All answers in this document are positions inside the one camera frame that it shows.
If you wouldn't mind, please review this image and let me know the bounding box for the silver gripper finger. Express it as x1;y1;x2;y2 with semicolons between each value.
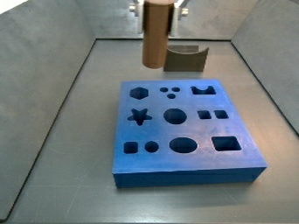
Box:
169;0;191;37
128;0;145;34

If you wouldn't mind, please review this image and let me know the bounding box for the brown round cylinder peg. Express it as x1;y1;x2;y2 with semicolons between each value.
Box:
143;0;173;69

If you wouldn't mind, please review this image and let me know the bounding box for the dark grey curved cradle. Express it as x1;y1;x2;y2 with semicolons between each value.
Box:
163;45;209;72

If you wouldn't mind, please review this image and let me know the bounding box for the blue shape sorter block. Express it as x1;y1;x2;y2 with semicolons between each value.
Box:
112;80;267;188

